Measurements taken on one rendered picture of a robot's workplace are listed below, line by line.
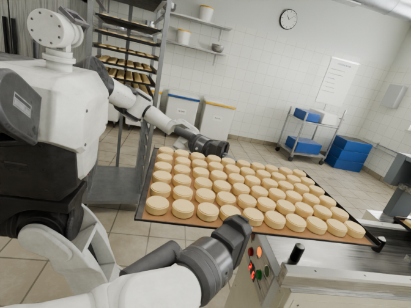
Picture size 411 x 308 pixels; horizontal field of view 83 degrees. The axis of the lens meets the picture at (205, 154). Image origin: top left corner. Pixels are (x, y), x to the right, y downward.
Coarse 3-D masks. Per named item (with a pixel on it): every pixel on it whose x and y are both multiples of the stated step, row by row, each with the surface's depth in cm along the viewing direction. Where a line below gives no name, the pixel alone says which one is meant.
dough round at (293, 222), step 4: (288, 216) 58; (292, 216) 58; (296, 216) 59; (288, 220) 57; (292, 220) 57; (296, 220) 57; (300, 220) 58; (304, 220) 58; (288, 224) 57; (292, 224) 56; (296, 224) 56; (300, 224) 56; (304, 224) 56; (292, 228) 56; (296, 228) 56; (300, 228) 55; (304, 228) 56
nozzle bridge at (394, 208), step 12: (396, 156) 113; (408, 156) 108; (396, 168) 112; (408, 168) 111; (384, 180) 117; (396, 180) 113; (408, 180) 114; (396, 192) 121; (408, 192) 109; (396, 204) 121; (408, 204) 121
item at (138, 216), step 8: (152, 152) 77; (152, 160) 74; (152, 168) 70; (144, 184) 61; (144, 192) 57; (144, 200) 54; (136, 208) 49; (136, 216) 49; (352, 216) 67; (176, 224) 49; (184, 224) 49; (360, 224) 64; (256, 232) 52; (368, 232) 61; (320, 240) 55; (328, 240) 56; (368, 240) 60; (376, 240) 59
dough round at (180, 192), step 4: (176, 188) 58; (180, 188) 59; (184, 188) 59; (188, 188) 59; (172, 192) 58; (176, 192) 57; (180, 192) 57; (184, 192) 57; (188, 192) 58; (192, 192) 58; (172, 196) 58; (176, 196) 56; (180, 196) 56; (184, 196) 56; (188, 196) 57; (188, 200) 57
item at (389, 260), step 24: (288, 240) 86; (312, 240) 89; (240, 264) 104; (288, 264) 75; (312, 264) 77; (336, 264) 80; (360, 264) 83; (384, 264) 86; (408, 264) 89; (240, 288) 100; (288, 288) 67
